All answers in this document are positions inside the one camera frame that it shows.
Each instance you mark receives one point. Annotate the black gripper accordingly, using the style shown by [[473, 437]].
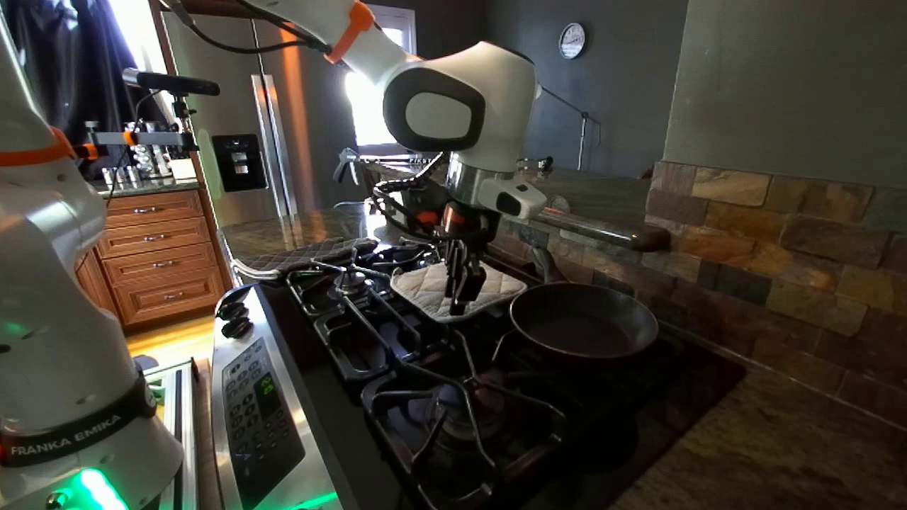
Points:
[[454, 219]]

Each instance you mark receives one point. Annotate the white quilted pot holder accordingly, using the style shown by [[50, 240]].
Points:
[[427, 288]]

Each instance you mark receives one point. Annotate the black frying pan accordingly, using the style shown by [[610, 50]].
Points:
[[583, 321]]

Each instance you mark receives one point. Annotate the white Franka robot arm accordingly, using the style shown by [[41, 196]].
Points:
[[483, 95]]

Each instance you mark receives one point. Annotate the black gas stove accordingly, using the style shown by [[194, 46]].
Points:
[[397, 406]]

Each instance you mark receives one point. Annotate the black stove knob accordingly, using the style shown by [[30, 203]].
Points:
[[230, 301], [235, 328]]

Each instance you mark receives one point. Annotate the thin metal floor lamp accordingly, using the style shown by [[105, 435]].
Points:
[[580, 117]]

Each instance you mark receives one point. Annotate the stainless steel refrigerator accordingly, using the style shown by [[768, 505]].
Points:
[[285, 122]]

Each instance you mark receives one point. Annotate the wooden drawer cabinet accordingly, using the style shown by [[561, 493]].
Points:
[[156, 258]]

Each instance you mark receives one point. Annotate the dark hanging coats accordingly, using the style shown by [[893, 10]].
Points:
[[65, 67]]

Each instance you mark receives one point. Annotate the round wall clock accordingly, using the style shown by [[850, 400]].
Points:
[[573, 42]]

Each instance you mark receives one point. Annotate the black stereo camera bar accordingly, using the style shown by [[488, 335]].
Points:
[[170, 84]]

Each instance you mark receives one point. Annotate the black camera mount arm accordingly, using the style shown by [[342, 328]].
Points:
[[131, 138]]

